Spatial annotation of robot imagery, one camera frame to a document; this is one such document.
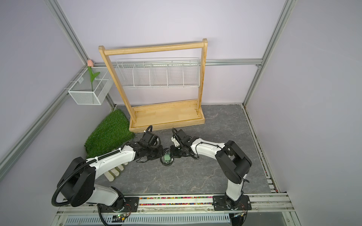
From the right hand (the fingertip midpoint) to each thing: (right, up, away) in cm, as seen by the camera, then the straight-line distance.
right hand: (169, 154), depth 87 cm
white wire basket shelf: (-8, +56, +12) cm, 58 cm away
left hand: (-2, +1, -2) cm, 3 cm away
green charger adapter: (-1, -2, 0) cm, 2 cm away
